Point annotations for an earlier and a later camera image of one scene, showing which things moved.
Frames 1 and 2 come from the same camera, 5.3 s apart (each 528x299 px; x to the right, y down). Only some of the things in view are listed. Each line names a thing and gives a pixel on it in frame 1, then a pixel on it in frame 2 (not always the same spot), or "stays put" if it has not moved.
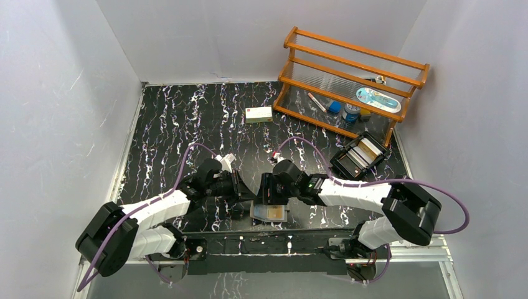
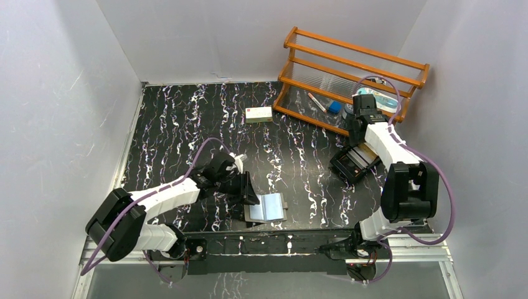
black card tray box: (359, 154) stays put
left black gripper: (236, 186) stays put
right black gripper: (268, 181) to (354, 138)
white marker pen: (317, 102) stays put
